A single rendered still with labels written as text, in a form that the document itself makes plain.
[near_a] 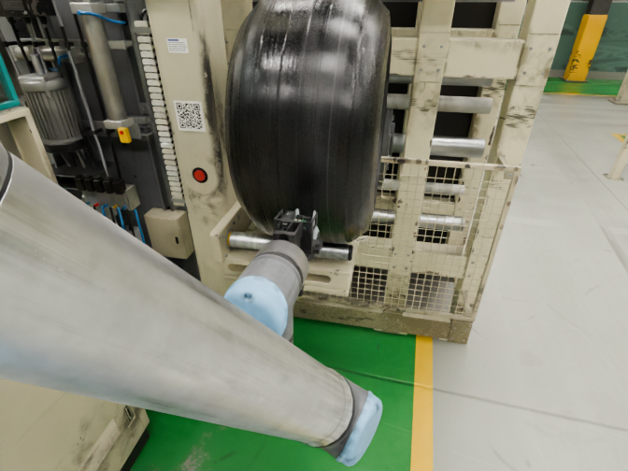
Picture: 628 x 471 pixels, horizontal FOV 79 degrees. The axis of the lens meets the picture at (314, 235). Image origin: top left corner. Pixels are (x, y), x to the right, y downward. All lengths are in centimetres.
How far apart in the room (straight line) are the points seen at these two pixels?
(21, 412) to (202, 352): 99
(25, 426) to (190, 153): 78
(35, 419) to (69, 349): 106
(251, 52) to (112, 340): 67
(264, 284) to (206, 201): 65
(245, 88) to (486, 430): 157
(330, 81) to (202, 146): 45
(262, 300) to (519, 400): 163
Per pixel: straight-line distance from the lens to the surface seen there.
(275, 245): 60
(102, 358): 21
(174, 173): 115
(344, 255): 100
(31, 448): 129
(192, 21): 100
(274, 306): 49
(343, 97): 73
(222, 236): 104
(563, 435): 197
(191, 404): 27
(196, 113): 104
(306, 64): 76
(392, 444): 172
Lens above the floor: 147
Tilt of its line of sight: 32 degrees down
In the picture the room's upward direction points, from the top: straight up
